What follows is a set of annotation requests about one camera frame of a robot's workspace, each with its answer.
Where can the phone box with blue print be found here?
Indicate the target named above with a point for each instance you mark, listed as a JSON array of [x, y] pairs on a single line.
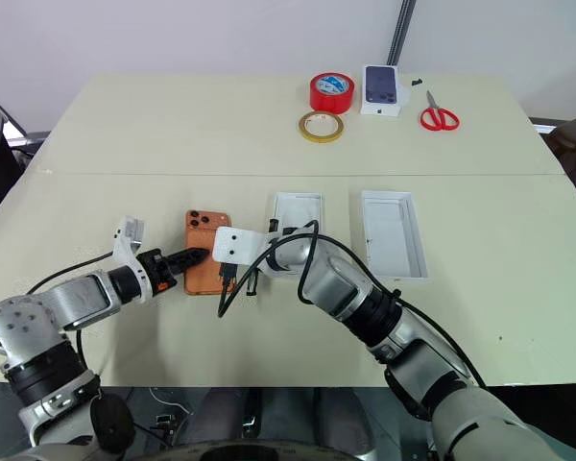
[[380, 89]]

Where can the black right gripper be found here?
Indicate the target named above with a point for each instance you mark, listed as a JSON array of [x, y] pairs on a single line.
[[226, 270]]

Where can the small black object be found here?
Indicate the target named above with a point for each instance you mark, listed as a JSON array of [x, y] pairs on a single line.
[[416, 82]]

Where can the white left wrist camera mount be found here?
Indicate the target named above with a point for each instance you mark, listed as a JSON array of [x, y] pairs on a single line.
[[124, 252]]

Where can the white phone box lid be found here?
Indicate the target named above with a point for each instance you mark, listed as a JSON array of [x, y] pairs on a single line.
[[393, 240]]

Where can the grey aluminium profile rail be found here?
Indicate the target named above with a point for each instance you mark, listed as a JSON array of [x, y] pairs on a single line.
[[399, 33]]

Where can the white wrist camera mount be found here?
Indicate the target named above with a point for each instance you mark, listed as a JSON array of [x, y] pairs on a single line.
[[235, 245], [124, 252]]

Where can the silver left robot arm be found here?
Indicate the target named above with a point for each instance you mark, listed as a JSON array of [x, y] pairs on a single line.
[[77, 298]]

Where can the red tape roll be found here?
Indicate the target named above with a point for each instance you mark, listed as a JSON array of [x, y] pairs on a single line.
[[331, 98]]

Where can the orange smartphone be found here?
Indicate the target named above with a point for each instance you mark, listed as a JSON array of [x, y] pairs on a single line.
[[197, 233]]

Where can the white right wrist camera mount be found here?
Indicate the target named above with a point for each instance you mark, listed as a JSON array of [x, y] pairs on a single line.
[[235, 245]]

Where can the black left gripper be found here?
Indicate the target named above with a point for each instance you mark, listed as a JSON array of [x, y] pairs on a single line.
[[157, 271]]

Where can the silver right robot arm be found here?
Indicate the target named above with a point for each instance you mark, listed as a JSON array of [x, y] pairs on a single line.
[[336, 283]]

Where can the white phone box tray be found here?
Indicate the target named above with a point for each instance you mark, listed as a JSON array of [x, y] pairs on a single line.
[[297, 206]]

